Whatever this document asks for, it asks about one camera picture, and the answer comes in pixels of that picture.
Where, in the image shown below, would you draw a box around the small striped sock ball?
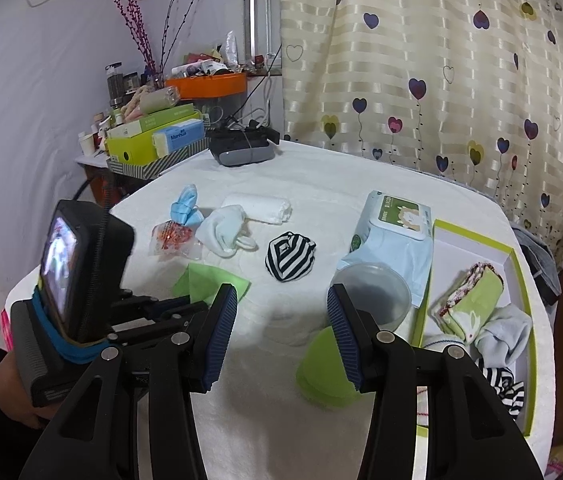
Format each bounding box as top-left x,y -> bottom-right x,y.
265,231 -> 318,283

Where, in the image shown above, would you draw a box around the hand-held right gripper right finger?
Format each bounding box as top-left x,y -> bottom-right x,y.
326,283 -> 545,480

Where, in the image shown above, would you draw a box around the blue tissue pack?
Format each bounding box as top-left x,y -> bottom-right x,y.
152,119 -> 206,157

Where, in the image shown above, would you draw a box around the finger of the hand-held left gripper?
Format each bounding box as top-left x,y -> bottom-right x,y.
120,292 -> 208,315
109,314 -> 197,353

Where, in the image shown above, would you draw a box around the pile of small packets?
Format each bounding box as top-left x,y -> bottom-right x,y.
172,30 -> 247,81

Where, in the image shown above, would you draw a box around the white cable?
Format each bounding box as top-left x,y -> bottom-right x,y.
249,77 -> 271,122

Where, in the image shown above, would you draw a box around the pink knit cloth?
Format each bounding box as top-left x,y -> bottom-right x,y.
122,87 -> 150,121

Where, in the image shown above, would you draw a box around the black and grey headset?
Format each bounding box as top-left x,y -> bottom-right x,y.
209,122 -> 281,167

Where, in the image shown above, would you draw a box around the heart print curtain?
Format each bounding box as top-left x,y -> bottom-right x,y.
279,0 -> 563,273

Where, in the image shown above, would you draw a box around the green cloth with lace trim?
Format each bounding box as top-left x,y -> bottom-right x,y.
429,261 -> 505,343

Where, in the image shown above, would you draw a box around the brown side table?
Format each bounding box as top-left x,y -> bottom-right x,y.
74,155 -> 135,206

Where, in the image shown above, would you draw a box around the dark grey clothing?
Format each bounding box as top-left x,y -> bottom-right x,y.
511,222 -> 562,306

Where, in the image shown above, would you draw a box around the large striped sock ball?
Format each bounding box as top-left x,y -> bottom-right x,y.
481,366 -> 527,421

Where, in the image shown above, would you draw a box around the green glass cream jar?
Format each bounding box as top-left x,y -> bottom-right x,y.
295,325 -> 362,408

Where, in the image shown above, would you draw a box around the tall glass jar black lid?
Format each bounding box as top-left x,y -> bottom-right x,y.
106,62 -> 125,103

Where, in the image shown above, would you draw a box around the beige roll in plastic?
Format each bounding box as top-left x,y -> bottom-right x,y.
136,86 -> 181,113

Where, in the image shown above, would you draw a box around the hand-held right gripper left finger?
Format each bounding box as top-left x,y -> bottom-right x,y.
19,283 -> 239,480

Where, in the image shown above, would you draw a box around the orange tray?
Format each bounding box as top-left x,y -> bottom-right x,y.
165,72 -> 248,101

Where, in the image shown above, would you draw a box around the red berry branches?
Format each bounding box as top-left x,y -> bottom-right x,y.
114,0 -> 210,86

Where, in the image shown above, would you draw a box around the white and green flat box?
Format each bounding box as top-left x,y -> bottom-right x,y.
106,103 -> 202,141

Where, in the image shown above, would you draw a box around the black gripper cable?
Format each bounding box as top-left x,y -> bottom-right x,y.
76,170 -> 115,221

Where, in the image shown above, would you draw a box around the lime green cardboard box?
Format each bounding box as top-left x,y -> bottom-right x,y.
411,218 -> 539,438

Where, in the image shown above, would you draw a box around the white and blue baby mitten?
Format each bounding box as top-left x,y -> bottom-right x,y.
196,206 -> 258,258

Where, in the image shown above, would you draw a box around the striped cardboard tray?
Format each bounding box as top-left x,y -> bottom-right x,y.
106,135 -> 211,181

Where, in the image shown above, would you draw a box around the window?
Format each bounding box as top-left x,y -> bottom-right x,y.
244,0 -> 282,61

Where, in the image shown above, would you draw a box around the wet wipes packet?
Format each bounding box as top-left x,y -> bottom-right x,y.
337,190 -> 435,308

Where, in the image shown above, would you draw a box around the clear bag of red candy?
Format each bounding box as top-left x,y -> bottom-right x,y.
149,220 -> 202,260

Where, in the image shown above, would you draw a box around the lime green file box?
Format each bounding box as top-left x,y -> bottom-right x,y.
106,127 -> 162,166

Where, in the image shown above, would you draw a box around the white towel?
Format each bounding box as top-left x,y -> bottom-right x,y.
220,192 -> 293,227

